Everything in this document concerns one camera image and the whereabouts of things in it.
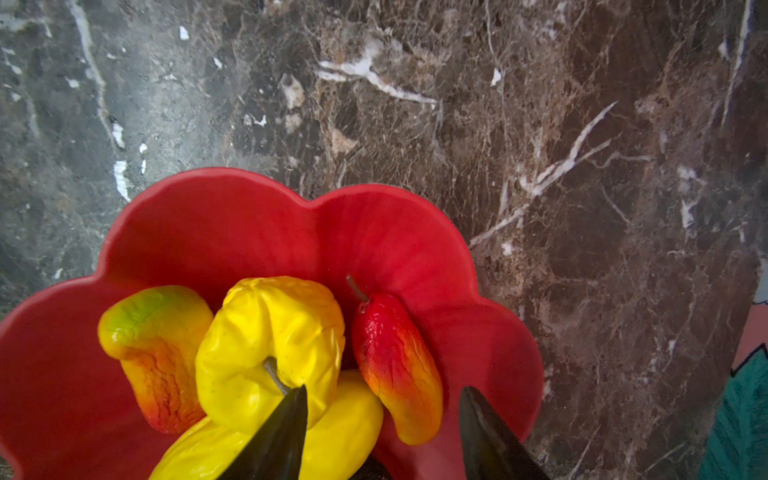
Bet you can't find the red flower-shaped fruit bowl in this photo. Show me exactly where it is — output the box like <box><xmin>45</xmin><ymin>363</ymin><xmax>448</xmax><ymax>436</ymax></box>
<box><xmin>1</xmin><ymin>168</ymin><xmax>544</xmax><ymax>479</ymax></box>

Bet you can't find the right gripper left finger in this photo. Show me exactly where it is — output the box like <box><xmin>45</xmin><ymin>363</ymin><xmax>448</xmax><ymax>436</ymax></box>
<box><xmin>219</xmin><ymin>386</ymin><xmax>308</xmax><ymax>480</ymax></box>

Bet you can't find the yellow fake apple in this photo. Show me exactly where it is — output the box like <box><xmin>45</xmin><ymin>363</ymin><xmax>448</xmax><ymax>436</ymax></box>
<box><xmin>195</xmin><ymin>276</ymin><xmax>345</xmax><ymax>434</ymax></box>

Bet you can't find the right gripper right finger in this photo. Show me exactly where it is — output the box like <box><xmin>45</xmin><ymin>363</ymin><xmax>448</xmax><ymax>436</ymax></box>
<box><xmin>458</xmin><ymin>386</ymin><xmax>550</xmax><ymax>480</ymax></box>

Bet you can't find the red-orange fake mango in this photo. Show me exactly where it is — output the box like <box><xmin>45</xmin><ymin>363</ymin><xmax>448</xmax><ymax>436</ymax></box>
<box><xmin>97</xmin><ymin>285</ymin><xmax>213</xmax><ymax>435</ymax></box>
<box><xmin>347</xmin><ymin>276</ymin><xmax>444</xmax><ymax>446</ymax></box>

